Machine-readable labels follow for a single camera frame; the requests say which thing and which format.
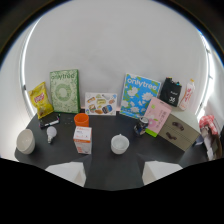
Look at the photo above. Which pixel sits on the black bag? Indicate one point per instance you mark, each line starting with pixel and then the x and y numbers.
pixel 171 92

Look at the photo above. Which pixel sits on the dark metal can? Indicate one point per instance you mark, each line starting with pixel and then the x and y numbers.
pixel 141 125

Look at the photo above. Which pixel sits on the white cup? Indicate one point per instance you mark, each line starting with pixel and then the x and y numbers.
pixel 119 144

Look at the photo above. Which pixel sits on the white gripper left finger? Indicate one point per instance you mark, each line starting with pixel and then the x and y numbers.
pixel 71 171

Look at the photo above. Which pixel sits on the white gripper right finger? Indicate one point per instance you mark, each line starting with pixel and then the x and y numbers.
pixel 156 171

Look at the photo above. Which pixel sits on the yellow chips bag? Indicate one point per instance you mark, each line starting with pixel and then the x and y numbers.
pixel 40 100

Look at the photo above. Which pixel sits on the black phone with marker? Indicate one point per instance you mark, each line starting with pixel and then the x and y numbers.
pixel 49 120

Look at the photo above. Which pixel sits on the blue onlytree box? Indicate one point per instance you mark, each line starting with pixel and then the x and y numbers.
pixel 139 96

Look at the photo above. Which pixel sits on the red checkered cloth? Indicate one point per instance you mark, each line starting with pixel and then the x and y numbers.
pixel 208 124

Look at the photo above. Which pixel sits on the white stacked bowls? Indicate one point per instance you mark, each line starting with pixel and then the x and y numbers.
pixel 25 141

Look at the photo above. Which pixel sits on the white light bulb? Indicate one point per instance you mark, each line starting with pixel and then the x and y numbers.
pixel 51 133

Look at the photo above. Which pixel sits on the white orange small box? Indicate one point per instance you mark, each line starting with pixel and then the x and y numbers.
pixel 82 139

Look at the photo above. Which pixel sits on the green onlytree box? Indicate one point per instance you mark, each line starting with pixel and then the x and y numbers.
pixel 64 91

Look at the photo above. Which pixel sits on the beige drawer box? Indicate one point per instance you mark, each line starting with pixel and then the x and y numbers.
pixel 178 131

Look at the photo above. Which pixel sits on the orange plastic cup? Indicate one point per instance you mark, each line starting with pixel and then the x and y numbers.
pixel 81 120

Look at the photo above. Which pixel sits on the pink green box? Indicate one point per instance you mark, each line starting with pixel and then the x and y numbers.
pixel 157 117

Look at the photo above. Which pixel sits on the white card with stickers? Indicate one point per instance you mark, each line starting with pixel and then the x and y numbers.
pixel 101 104

